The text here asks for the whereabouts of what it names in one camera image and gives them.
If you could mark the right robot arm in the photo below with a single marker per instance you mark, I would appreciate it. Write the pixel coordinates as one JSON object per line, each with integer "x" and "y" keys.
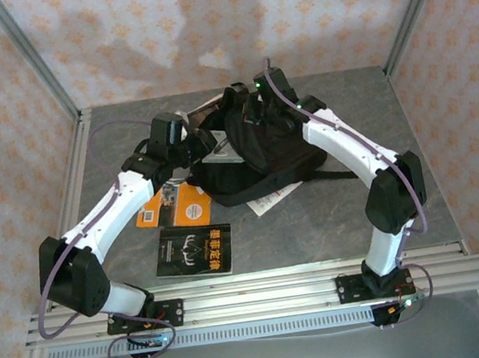
{"x": 346, "y": 151}

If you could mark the dark paperback with white text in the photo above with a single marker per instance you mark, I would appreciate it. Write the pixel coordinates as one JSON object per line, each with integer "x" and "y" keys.
{"x": 206, "y": 108}

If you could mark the aluminium mounting rail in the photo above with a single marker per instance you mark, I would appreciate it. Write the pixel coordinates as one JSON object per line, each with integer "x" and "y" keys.
{"x": 260, "y": 300}

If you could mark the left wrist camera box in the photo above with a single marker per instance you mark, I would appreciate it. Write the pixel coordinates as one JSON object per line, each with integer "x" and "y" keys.
{"x": 183, "y": 118}

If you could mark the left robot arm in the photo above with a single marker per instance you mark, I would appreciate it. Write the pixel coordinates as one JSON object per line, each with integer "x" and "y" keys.
{"x": 107, "y": 214}

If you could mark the black book with orange title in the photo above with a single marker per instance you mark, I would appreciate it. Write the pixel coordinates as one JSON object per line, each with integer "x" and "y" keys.
{"x": 194, "y": 251}

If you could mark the small black controller board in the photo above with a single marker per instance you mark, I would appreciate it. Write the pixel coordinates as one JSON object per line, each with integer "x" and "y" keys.
{"x": 153, "y": 342}
{"x": 394, "y": 311}

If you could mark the white blister pack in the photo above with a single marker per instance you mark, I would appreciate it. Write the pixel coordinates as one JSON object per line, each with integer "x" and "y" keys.
{"x": 268, "y": 199}

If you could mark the black backpack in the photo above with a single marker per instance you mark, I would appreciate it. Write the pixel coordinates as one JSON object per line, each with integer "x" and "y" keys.
{"x": 272, "y": 157}

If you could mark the aluminium side rail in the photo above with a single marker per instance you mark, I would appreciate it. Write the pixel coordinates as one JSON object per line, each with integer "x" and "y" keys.
{"x": 78, "y": 143}

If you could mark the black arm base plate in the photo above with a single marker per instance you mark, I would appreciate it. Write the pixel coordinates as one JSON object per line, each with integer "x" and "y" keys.
{"x": 349, "y": 290}
{"x": 173, "y": 313}

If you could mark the aluminium frame post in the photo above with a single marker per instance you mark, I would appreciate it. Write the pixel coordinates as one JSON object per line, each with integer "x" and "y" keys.
{"x": 28, "y": 52}
{"x": 415, "y": 5}

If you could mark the orange book with round sticker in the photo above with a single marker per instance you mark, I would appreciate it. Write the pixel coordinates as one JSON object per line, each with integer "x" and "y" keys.
{"x": 181, "y": 206}

